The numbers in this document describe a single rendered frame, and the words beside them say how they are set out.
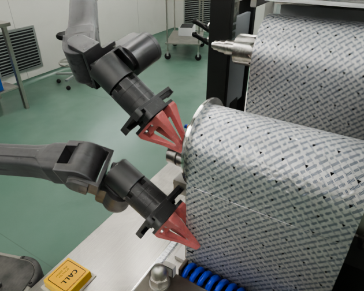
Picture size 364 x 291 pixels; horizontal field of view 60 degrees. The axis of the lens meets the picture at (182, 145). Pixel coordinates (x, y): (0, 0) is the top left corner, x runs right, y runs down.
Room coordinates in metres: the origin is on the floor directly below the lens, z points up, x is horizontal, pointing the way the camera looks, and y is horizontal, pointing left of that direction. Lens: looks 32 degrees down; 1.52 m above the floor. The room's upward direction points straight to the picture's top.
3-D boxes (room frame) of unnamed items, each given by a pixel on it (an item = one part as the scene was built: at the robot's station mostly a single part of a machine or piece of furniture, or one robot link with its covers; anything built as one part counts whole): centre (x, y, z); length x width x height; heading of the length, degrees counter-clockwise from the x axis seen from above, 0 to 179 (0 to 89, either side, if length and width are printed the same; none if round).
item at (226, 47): (0.70, -0.09, 1.33); 0.06 x 0.03 x 0.03; 59
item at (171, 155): (0.51, 0.01, 1.18); 0.04 x 0.02 x 0.04; 149
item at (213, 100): (0.44, -0.04, 1.25); 0.15 x 0.01 x 0.15; 149
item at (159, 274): (0.34, 0.04, 1.05); 0.04 x 0.04 x 0.04
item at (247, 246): (0.33, -0.11, 1.11); 0.23 x 0.01 x 0.18; 59
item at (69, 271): (0.43, 0.25, 0.91); 0.07 x 0.07 x 0.02; 59
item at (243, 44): (0.67, -0.14, 1.33); 0.06 x 0.06 x 0.06; 59
